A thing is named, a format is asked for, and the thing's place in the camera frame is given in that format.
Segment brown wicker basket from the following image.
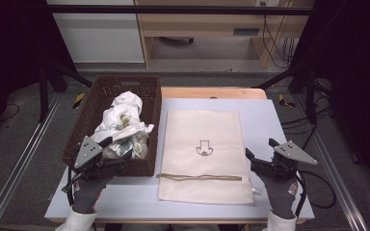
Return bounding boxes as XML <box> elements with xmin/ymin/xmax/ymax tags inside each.
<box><xmin>61</xmin><ymin>75</ymin><xmax>163</xmax><ymax>177</ymax></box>

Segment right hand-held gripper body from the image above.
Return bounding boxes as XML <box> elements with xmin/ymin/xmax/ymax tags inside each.
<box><xmin>251</xmin><ymin>140</ymin><xmax>319</xmax><ymax>181</ymax></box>

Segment person's right hand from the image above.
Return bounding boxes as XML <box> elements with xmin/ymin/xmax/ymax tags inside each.
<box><xmin>258</xmin><ymin>173</ymin><xmax>301</xmax><ymax>220</ymax></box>

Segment white cabinet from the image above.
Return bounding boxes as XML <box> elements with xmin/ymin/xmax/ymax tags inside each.
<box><xmin>46</xmin><ymin>0</ymin><xmax>145</xmax><ymax>64</ymax></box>

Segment white patterned cloth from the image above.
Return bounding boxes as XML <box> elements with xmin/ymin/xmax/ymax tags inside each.
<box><xmin>90</xmin><ymin>90</ymin><xmax>155</xmax><ymax>161</ymax></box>

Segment black metal stand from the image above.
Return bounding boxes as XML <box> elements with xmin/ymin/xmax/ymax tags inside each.
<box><xmin>38</xmin><ymin>61</ymin><xmax>93</xmax><ymax>123</ymax></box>
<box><xmin>256</xmin><ymin>62</ymin><xmax>320</xmax><ymax>125</ymax></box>

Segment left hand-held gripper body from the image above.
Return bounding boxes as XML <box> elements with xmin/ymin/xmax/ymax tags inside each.
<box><xmin>72</xmin><ymin>136</ymin><xmax>127</xmax><ymax>181</ymax></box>

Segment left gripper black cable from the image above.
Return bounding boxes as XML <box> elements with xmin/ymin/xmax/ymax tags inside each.
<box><xmin>62</xmin><ymin>149</ymin><xmax>85</xmax><ymax>207</ymax></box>

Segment black horizontal bar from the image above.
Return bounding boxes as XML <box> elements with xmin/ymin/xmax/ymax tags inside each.
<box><xmin>46</xmin><ymin>4</ymin><xmax>314</xmax><ymax>16</ymax></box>

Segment black curtain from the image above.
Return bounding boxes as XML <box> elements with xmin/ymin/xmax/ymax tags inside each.
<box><xmin>287</xmin><ymin>0</ymin><xmax>370</xmax><ymax>196</ymax></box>
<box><xmin>0</xmin><ymin>0</ymin><xmax>78</xmax><ymax>143</ymax></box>

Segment cream drawstring laundry bag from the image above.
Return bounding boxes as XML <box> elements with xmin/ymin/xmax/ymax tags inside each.
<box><xmin>156</xmin><ymin>108</ymin><xmax>255</xmax><ymax>205</ymax></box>

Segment black floor cables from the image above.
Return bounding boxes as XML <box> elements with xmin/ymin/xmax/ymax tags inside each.
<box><xmin>280</xmin><ymin>105</ymin><xmax>333</xmax><ymax>152</ymax></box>

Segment person's left hand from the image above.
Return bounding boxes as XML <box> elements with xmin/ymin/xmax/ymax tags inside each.
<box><xmin>72</xmin><ymin>176</ymin><xmax>111</xmax><ymax>215</ymax></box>

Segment aluminium rail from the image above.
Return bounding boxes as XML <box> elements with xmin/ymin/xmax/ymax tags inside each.
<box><xmin>292</xmin><ymin>95</ymin><xmax>369</xmax><ymax>231</ymax></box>
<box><xmin>0</xmin><ymin>92</ymin><xmax>63</xmax><ymax>231</ymax></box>

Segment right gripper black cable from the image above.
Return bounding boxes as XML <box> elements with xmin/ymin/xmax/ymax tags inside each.
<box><xmin>293</xmin><ymin>172</ymin><xmax>307</xmax><ymax>219</ymax></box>

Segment thin black floor cable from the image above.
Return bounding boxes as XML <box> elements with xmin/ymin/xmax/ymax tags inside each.
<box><xmin>0</xmin><ymin>103</ymin><xmax>21</xmax><ymax>122</ymax></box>

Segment black hanging desk cables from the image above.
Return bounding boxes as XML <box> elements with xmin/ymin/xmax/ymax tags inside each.
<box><xmin>260</xmin><ymin>1</ymin><xmax>299</xmax><ymax>69</ymax></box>

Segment black looped floor cable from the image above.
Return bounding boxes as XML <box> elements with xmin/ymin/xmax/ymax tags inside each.
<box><xmin>302</xmin><ymin>169</ymin><xmax>337</xmax><ymax>210</ymax></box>

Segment light wooden desk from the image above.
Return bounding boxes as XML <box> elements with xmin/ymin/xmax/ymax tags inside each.
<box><xmin>134</xmin><ymin>0</ymin><xmax>316</xmax><ymax>69</ymax></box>

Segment yellow black tape piece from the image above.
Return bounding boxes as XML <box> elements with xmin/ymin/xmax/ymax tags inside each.
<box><xmin>277</xmin><ymin>93</ymin><xmax>297</xmax><ymax>109</ymax></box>
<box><xmin>72</xmin><ymin>92</ymin><xmax>87</xmax><ymax>110</ymax></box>

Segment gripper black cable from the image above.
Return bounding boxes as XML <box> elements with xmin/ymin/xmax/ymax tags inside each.
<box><xmin>62</xmin><ymin>149</ymin><xmax>85</xmax><ymax>207</ymax></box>
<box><xmin>293</xmin><ymin>172</ymin><xmax>307</xmax><ymax>219</ymax></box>

